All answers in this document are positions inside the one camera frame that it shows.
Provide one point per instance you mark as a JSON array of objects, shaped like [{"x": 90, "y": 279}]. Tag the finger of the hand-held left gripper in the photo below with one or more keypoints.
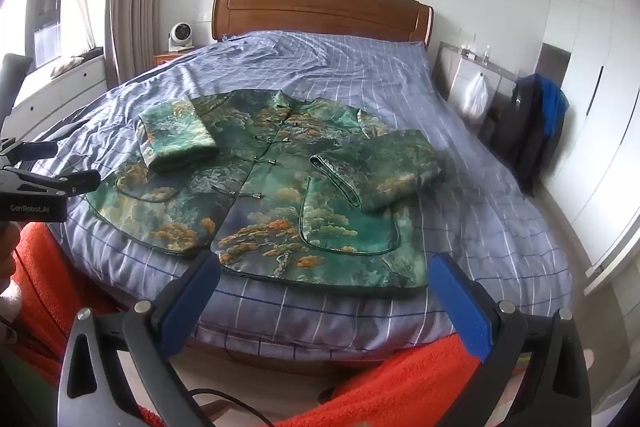
[
  {"x": 75, "y": 183},
  {"x": 37, "y": 151}
]

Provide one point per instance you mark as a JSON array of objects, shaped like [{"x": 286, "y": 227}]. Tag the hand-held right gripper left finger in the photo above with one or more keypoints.
[{"x": 192, "y": 299}]

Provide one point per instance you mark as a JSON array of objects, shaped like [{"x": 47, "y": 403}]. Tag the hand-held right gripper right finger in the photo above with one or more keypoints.
[{"x": 460, "y": 302}]

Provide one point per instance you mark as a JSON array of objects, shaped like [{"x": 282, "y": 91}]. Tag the green printed duvet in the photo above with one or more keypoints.
[{"x": 280, "y": 187}]

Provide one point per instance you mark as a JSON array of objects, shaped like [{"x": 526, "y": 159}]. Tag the grey chair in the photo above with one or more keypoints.
[{"x": 12, "y": 82}]

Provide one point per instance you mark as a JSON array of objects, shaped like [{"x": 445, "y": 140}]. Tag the white window seat cabinet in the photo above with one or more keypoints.
[{"x": 75, "y": 82}]

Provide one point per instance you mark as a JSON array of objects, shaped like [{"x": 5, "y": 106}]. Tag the window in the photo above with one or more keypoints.
[{"x": 45, "y": 7}]

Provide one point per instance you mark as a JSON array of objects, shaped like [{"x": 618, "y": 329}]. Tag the wooden nightstand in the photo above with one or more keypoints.
[{"x": 167, "y": 58}]

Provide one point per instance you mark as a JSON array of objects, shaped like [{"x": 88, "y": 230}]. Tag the dark hanging jacket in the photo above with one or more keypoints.
[{"x": 525, "y": 132}]

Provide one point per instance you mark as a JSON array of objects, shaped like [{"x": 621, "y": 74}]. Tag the white plastic bag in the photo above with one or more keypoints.
[{"x": 475, "y": 99}]

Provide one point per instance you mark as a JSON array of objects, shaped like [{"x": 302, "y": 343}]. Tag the blue hanging garment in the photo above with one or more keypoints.
[{"x": 552, "y": 104}]

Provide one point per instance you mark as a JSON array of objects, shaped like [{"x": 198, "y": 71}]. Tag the grey dressing table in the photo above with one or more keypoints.
[{"x": 462, "y": 62}]

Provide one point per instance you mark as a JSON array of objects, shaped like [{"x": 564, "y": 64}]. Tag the blue checked bed cover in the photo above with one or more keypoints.
[{"x": 350, "y": 72}]

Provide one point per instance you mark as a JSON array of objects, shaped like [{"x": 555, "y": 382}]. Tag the white wardrobe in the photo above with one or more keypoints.
[{"x": 600, "y": 82}]

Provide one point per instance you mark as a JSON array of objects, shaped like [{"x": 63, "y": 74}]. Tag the wooden headboard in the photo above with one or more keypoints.
[{"x": 320, "y": 12}]

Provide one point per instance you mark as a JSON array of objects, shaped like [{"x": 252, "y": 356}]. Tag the white round camera device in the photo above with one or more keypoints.
[{"x": 180, "y": 34}]

